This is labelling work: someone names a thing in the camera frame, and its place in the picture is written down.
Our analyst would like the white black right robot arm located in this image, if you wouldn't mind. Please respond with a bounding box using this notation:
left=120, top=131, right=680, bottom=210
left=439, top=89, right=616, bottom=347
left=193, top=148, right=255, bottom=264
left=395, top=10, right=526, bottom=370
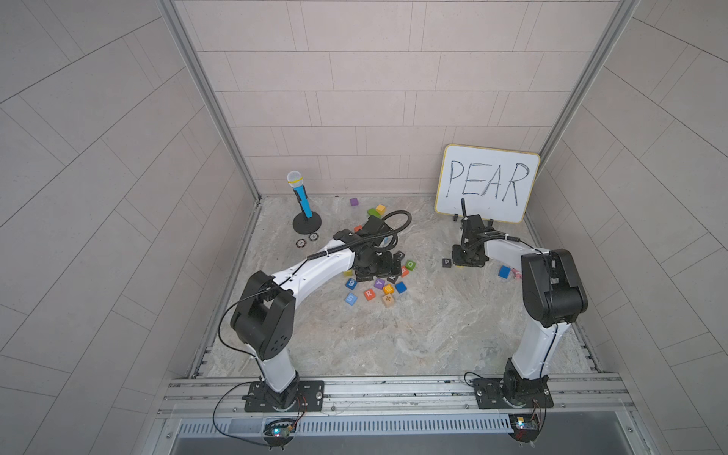
left=452, top=200, right=588, bottom=410

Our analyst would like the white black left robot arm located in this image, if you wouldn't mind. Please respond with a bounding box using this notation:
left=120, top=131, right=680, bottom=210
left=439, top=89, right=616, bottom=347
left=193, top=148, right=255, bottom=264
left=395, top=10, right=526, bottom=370
left=229, top=210, right=413, bottom=411

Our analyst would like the orange red R block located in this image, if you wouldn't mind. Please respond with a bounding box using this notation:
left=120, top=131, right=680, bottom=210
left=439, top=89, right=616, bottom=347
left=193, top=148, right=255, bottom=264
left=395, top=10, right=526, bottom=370
left=363, top=289, right=377, bottom=301

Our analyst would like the light blue S block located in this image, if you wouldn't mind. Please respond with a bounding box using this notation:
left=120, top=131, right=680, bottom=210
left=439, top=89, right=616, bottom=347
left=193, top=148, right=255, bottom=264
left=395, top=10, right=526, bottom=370
left=344, top=293, right=358, bottom=305

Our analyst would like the tan plus block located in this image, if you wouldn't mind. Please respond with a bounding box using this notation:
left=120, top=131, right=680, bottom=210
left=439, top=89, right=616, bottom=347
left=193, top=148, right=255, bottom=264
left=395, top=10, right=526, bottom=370
left=382, top=294, right=396, bottom=308

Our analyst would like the yellow framed whiteboard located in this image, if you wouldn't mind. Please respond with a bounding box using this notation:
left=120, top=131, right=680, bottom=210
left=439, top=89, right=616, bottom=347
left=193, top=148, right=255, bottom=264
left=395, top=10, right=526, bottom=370
left=434, top=144, right=540, bottom=224

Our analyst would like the blue toy microphone on stand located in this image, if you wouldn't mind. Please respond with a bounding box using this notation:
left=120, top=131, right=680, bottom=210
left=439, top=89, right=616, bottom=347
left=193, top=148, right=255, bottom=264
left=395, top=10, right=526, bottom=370
left=287, top=171, right=322, bottom=234

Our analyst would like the right circuit board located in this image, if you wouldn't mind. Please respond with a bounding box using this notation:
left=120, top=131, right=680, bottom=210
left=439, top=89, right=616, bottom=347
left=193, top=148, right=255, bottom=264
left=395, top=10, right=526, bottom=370
left=509, top=414, right=541, bottom=444

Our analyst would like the circuit board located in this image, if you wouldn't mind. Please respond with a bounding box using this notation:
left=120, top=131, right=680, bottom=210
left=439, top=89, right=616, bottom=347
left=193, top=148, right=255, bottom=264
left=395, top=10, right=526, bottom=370
left=509, top=414, right=541, bottom=444
left=263, top=419, right=296, bottom=449

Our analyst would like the left circuit board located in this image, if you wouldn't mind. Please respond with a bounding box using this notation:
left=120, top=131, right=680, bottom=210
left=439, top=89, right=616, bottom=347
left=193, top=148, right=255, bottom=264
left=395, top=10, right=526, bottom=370
left=263, top=419, right=296, bottom=449

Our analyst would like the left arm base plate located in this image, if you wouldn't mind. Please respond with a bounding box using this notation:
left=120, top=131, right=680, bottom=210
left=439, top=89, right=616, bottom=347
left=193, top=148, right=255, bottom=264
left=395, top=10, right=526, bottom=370
left=245, top=379, right=325, bottom=413

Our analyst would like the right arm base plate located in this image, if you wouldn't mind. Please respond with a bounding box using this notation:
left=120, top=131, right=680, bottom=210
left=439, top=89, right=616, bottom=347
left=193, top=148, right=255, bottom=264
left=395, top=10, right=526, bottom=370
left=471, top=375, right=554, bottom=410

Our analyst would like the aluminium rail frame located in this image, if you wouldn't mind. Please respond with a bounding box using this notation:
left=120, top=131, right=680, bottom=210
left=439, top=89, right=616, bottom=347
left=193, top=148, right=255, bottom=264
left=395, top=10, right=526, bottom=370
left=157, top=373, right=636, bottom=440

